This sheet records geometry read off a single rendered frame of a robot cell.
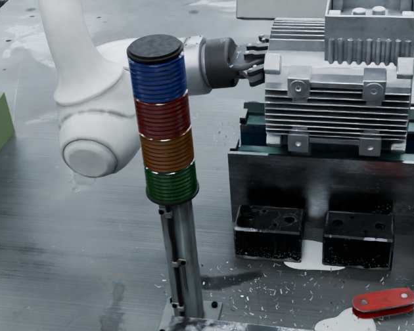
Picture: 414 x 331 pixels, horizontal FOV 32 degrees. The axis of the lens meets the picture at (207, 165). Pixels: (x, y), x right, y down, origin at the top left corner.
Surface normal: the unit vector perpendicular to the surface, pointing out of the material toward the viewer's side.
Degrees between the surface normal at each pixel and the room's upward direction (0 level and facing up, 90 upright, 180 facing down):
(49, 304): 0
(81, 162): 100
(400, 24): 90
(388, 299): 0
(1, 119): 90
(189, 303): 90
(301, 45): 88
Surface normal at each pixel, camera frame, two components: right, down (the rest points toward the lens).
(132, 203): -0.07, -0.82
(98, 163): -0.15, 0.71
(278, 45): -0.21, 0.55
